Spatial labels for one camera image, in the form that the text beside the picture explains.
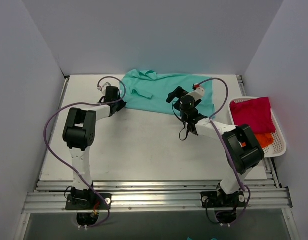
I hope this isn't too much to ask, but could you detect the teal t-shirt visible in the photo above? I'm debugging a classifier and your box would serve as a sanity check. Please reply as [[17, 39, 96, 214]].
[[122, 69, 208, 115]]

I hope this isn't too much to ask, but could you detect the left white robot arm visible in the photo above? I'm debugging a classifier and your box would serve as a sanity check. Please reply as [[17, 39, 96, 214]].
[[62, 85, 126, 210]]

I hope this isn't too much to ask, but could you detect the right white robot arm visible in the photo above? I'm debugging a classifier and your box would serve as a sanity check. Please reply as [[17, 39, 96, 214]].
[[166, 84, 265, 207]]

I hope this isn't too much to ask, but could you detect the magenta t-shirt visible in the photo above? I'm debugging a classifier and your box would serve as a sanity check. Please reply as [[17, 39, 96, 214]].
[[229, 97, 276, 134]]

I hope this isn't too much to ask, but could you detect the orange t-shirt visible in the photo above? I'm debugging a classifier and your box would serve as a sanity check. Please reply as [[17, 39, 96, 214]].
[[254, 133, 274, 149]]

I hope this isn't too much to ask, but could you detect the white plastic basket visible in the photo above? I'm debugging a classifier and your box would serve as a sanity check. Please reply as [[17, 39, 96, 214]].
[[228, 96, 287, 158]]

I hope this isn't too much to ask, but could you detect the black thin cable loop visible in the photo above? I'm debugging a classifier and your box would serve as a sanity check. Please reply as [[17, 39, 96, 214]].
[[171, 101, 191, 141]]

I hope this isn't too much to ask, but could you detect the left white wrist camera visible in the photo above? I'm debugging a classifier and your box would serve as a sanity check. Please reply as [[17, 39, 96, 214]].
[[97, 81, 112, 95]]

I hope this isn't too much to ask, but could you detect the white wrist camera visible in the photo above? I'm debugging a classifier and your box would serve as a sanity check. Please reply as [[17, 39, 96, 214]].
[[187, 84, 205, 102], [97, 81, 112, 95]]

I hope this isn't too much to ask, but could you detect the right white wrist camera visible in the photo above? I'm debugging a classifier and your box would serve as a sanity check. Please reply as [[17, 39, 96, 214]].
[[187, 84, 205, 102]]

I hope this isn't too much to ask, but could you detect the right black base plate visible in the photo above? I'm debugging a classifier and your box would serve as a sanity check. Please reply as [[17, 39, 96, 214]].
[[200, 191, 246, 209]]

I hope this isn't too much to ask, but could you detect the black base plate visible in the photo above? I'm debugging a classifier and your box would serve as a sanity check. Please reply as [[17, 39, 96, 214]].
[[200, 191, 246, 209], [65, 194, 108, 211]]

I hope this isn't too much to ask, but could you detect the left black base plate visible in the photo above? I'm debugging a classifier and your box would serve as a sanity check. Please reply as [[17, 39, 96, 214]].
[[65, 194, 108, 211]]

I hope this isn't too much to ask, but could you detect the aluminium frame rail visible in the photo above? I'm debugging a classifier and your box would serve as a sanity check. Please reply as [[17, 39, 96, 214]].
[[22, 178, 292, 214]]

